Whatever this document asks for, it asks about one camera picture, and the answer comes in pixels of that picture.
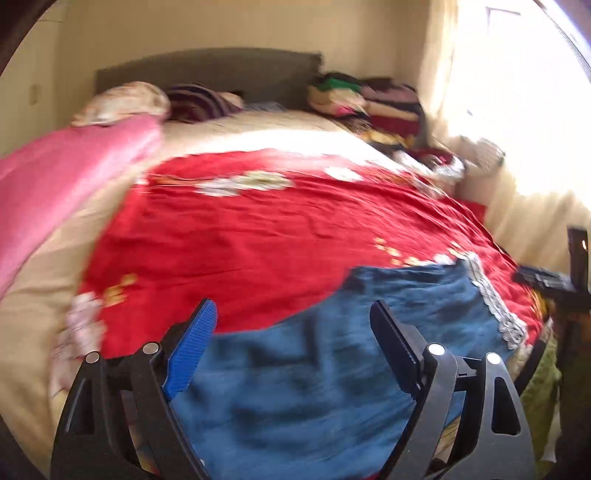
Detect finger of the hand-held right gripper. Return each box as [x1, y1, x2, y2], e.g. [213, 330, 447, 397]
[513, 264, 576, 292]

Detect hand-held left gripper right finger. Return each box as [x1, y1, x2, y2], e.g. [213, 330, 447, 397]
[370, 300, 537, 480]

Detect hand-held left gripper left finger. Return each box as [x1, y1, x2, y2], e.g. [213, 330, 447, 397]
[50, 298, 218, 480]

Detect blue denim pants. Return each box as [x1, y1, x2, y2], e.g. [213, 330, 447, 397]
[168, 251, 529, 480]

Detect green cloth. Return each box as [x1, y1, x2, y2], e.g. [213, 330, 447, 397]
[521, 339, 563, 464]

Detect red floral bedspread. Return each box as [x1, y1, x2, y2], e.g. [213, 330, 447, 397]
[76, 148, 555, 370]

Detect white padded jacket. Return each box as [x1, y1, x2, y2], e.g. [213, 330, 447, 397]
[462, 135, 507, 175]

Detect red and white garment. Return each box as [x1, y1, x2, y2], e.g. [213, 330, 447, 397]
[392, 145, 467, 182]

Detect cream curtain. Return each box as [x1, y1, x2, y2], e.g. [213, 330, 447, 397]
[427, 0, 591, 275]

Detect pink blanket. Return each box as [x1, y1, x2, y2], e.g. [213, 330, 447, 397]
[0, 115, 164, 296]

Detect striped purple garment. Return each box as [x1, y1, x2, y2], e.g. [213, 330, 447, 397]
[164, 83, 245, 123]

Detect stack of folded clothes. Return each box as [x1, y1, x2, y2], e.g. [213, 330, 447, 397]
[307, 71, 426, 154]

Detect cream floral pillow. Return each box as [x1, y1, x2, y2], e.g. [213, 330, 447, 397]
[71, 82, 171, 127]

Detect grey upholstered headboard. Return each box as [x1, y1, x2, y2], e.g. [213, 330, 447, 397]
[95, 47, 324, 112]

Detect white wardrobe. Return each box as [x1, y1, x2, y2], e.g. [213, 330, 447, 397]
[0, 9, 63, 155]

